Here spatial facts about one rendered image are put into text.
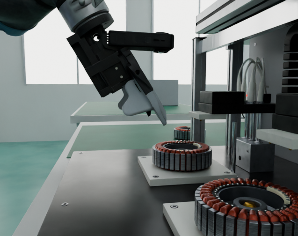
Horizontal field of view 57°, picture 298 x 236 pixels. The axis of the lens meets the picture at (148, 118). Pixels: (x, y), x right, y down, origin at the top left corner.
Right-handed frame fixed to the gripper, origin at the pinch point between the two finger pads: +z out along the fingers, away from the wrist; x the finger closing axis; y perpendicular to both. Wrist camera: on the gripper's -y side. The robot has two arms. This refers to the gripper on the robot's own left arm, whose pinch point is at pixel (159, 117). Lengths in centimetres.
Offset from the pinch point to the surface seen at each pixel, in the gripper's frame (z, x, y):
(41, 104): -37, -448, 109
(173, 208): 6.7, 18.3, 6.4
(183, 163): 7.8, 5.3, 1.0
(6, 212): 35, -161, 114
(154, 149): 4.4, 0.7, 3.8
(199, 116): 3.0, 2.8, -6.0
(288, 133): 3.3, 24.3, -7.5
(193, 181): 10.5, 7.4, 1.3
